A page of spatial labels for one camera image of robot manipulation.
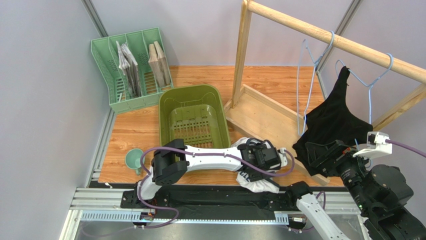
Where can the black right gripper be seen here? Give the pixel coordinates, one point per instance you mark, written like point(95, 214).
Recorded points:
point(331, 159)

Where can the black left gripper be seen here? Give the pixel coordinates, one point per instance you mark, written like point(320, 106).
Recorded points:
point(255, 176)

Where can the white tank top navy trim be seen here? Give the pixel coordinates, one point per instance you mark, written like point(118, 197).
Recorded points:
point(266, 185)

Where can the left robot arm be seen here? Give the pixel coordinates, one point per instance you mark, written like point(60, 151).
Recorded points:
point(171, 163)

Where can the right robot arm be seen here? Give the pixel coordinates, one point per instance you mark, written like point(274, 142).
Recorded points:
point(380, 193)

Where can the black garment on hanger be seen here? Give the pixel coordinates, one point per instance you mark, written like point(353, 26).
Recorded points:
point(330, 121)

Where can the olive green plastic basket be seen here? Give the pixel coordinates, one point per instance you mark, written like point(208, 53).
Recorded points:
point(195, 114)

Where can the teal green cup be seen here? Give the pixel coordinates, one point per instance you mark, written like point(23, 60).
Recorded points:
point(133, 160)

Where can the brown wooden boards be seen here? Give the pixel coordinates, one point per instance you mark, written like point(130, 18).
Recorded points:
point(159, 66)

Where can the folded newspapers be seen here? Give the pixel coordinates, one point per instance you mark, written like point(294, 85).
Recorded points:
point(130, 68)

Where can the mint green file organizer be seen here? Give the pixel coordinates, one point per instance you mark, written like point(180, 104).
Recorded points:
point(104, 52)

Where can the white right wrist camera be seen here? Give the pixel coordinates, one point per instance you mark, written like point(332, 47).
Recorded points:
point(374, 146)

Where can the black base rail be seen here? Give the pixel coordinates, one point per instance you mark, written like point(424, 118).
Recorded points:
point(220, 203)

